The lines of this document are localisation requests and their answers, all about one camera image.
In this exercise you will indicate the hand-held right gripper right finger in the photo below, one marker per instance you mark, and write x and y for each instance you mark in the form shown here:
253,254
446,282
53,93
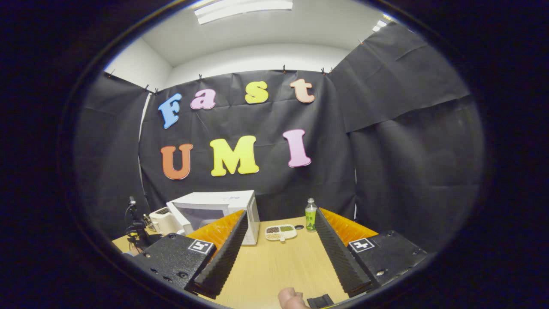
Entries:
339,257

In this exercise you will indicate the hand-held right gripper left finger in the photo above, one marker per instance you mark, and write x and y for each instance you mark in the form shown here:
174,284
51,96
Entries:
227,257

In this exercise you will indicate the white microwave oven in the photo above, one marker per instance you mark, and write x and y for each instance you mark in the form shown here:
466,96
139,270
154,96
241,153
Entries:
214,201

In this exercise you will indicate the white divided bean dish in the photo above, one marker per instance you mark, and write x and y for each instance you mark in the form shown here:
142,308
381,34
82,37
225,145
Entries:
281,232

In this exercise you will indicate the cream toaster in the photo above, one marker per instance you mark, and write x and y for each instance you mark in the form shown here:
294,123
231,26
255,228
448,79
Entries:
163,221

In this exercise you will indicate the green labelled drink bottle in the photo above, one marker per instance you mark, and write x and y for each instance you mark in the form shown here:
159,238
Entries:
311,219

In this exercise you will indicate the black backdrop cloth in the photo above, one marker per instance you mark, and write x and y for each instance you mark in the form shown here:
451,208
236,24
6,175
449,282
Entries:
386,150

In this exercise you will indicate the small ceiling light panel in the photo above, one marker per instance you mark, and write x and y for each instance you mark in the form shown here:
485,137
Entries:
381,23

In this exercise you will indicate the large ceiling light panel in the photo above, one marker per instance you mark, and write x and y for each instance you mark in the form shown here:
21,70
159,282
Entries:
244,8

